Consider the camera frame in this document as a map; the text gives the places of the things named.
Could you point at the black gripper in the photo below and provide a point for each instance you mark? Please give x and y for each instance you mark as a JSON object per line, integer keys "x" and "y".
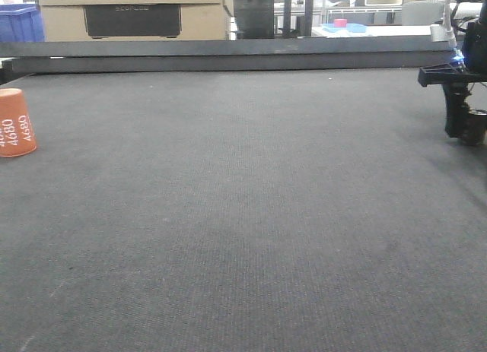
{"x": 455, "y": 77}

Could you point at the dark brown cylindrical capacitor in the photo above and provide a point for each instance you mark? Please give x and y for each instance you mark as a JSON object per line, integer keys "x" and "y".
{"x": 475, "y": 127}

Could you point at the black ribbed bin background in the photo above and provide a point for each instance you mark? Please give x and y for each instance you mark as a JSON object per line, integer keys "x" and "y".
{"x": 254, "y": 19}

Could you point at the orange cylindrical capacitor 4680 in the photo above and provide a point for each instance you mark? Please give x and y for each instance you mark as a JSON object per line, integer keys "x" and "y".
{"x": 17, "y": 134}

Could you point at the pink small object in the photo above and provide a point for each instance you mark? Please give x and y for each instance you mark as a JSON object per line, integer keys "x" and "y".
{"x": 340, "y": 23}

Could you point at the blue tray background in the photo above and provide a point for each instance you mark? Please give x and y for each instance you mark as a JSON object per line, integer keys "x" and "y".
{"x": 349, "y": 28}

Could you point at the large cardboard box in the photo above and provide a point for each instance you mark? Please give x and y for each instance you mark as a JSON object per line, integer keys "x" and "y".
{"x": 117, "y": 20}

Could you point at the blue plastic crate background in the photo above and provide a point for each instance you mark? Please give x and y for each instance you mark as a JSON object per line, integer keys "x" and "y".
{"x": 21, "y": 23}

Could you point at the black table edge rail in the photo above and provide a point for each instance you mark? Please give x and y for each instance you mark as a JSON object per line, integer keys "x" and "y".
{"x": 312, "y": 53}

